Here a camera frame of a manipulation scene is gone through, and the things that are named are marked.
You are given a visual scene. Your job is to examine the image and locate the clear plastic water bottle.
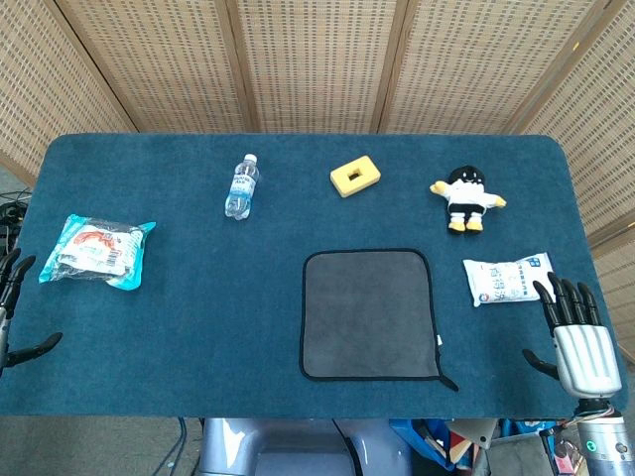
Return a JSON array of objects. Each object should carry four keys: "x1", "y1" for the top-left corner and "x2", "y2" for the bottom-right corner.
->
[{"x1": 223, "y1": 153, "x2": 260, "y2": 221}]

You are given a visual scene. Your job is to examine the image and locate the white tissue packet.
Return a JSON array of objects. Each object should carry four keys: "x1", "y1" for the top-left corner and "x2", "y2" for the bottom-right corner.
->
[{"x1": 462, "y1": 252, "x2": 557, "y2": 308}]

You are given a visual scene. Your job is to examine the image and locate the teal snack bag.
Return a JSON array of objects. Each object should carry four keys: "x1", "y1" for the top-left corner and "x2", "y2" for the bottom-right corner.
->
[{"x1": 38, "y1": 213, "x2": 158, "y2": 292}]

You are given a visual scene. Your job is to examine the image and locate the black white plush toy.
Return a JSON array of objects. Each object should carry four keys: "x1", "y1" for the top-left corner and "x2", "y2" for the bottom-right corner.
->
[{"x1": 429, "y1": 166, "x2": 508, "y2": 235}]

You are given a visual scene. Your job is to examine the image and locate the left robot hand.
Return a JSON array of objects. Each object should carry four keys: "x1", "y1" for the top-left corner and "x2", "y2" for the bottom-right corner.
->
[{"x1": 0, "y1": 249, "x2": 64, "y2": 369}]

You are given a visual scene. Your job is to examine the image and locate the blue table cover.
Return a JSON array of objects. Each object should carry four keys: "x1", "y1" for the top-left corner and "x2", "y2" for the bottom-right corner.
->
[{"x1": 0, "y1": 132, "x2": 630, "y2": 420}]

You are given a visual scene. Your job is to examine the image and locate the blue bag with books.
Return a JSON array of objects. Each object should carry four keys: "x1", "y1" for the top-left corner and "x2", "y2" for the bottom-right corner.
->
[{"x1": 389, "y1": 418, "x2": 497, "y2": 473}]

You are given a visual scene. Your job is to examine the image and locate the grey robot torso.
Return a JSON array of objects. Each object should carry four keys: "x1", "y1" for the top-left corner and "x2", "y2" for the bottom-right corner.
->
[{"x1": 197, "y1": 417, "x2": 413, "y2": 476}]

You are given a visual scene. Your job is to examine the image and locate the black cable bundle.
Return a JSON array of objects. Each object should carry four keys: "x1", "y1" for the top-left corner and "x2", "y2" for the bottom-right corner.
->
[{"x1": 0, "y1": 190, "x2": 32, "y2": 254}]

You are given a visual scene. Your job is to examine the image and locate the yellow sponge block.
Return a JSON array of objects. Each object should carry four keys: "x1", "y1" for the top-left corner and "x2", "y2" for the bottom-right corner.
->
[{"x1": 329, "y1": 155, "x2": 382, "y2": 199}]

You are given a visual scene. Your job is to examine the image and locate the grey cloth mat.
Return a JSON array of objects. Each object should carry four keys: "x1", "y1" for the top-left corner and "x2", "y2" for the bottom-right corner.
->
[{"x1": 299, "y1": 247, "x2": 460, "y2": 393}]

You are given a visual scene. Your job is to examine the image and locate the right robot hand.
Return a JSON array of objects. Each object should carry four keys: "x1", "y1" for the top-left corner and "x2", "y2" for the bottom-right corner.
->
[{"x1": 521, "y1": 271, "x2": 623, "y2": 399}]

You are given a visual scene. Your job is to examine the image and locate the woven wooden folding screen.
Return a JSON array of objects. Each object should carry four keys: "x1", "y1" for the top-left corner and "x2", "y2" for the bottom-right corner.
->
[{"x1": 0, "y1": 0, "x2": 635, "y2": 348}]

